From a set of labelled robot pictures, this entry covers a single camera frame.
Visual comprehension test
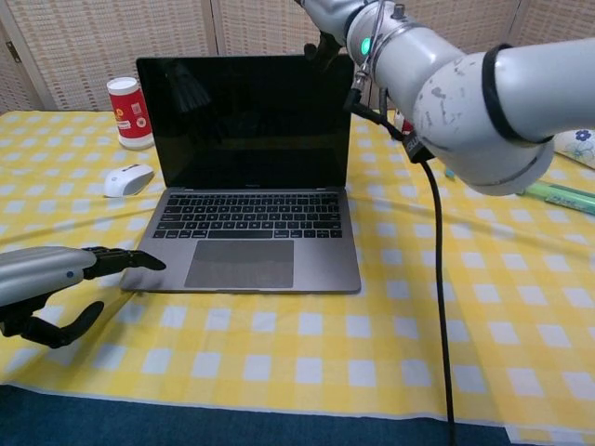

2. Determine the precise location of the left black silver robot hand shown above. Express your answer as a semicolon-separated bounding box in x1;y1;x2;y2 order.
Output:
0;245;167;349

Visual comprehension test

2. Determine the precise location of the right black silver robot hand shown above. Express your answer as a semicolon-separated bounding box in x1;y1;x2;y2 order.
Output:
297;0;368;71

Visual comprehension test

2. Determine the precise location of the grey apple laptop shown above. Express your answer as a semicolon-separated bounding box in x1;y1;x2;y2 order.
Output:
119;54;363;295

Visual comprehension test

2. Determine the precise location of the white grey computer mouse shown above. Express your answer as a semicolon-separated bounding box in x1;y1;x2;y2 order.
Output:
102;164;155;200

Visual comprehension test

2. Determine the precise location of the red paper cup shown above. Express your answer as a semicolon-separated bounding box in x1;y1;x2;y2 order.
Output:
106;76;156;151

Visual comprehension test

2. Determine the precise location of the woven bamboo folding screen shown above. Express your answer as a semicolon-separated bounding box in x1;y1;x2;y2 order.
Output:
0;0;595;112

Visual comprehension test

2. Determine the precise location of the yellow white checked tablecloth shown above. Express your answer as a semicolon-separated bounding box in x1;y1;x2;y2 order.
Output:
0;109;595;445

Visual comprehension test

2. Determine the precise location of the white flower print paper cup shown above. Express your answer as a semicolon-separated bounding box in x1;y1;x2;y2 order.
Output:
555;128;595;169

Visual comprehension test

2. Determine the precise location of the green blue toy water pump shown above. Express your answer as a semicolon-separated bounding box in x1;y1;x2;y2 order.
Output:
444;167;595;216

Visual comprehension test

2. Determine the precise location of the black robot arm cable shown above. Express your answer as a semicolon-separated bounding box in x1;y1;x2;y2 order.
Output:
344;87;459;446

